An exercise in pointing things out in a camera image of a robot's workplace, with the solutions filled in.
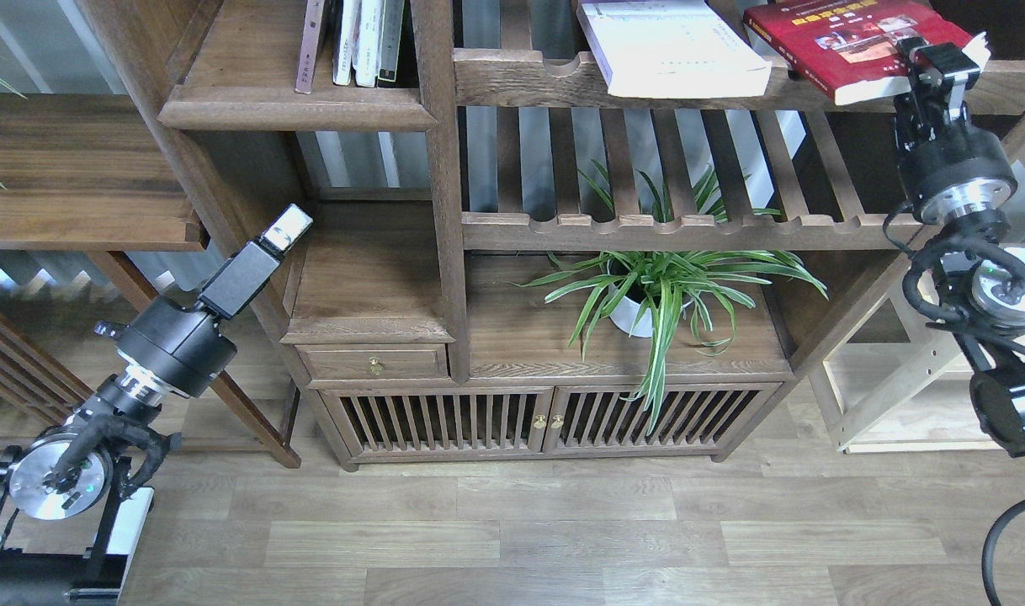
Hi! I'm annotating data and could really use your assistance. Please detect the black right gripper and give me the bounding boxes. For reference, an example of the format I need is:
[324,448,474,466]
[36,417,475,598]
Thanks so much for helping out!
[894,35,1017,224]

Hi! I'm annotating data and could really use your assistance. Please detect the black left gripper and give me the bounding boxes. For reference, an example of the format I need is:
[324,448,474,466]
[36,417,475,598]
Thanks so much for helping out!
[94,204,313,400]

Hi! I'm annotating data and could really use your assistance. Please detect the red hardcover book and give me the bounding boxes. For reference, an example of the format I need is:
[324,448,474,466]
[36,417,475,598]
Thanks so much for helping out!
[743,1,990,106]

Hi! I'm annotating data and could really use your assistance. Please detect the maroon book white characters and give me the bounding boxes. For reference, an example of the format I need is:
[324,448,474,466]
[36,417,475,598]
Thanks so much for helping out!
[294,1,329,93]

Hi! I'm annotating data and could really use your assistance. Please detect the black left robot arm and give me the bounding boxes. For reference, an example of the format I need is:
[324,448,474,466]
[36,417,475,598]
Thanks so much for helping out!
[0,205,312,605]

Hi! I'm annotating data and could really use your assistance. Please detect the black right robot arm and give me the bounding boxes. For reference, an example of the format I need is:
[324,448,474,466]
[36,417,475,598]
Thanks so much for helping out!
[893,37,1025,458]

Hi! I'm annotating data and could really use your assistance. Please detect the dark slatted wooden rack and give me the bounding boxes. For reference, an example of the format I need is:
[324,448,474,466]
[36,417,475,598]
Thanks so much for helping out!
[0,292,133,451]

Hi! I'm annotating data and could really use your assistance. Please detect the white upright book left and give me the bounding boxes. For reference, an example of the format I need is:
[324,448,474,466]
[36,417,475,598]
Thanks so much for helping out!
[332,0,362,86]

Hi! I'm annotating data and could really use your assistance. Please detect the white upright book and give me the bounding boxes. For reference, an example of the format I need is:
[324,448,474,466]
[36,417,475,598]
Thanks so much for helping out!
[332,0,362,86]
[353,0,385,88]

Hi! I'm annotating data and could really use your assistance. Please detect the dark wooden bookshelf cabinet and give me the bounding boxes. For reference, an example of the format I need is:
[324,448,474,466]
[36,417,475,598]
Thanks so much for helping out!
[82,0,1025,473]

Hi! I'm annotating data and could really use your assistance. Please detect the white paperback book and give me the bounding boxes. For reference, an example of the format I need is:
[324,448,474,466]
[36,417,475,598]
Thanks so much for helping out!
[576,1,772,99]

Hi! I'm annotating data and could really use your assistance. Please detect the white upright book middle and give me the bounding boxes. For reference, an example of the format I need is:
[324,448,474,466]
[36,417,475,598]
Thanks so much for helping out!
[353,0,385,88]

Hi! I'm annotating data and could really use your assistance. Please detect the dark spine upright book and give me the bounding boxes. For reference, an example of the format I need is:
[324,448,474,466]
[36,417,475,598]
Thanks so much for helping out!
[375,0,407,88]

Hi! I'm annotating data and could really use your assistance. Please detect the spider plant green leaves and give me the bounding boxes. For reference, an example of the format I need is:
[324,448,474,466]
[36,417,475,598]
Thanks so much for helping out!
[516,160,830,437]

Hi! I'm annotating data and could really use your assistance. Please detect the white plant pot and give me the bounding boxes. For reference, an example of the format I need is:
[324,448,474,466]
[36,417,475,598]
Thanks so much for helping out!
[608,287,654,338]

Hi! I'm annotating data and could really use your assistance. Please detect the light wooden shelf frame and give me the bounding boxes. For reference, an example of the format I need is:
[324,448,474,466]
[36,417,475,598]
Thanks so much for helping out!
[807,126,1025,455]

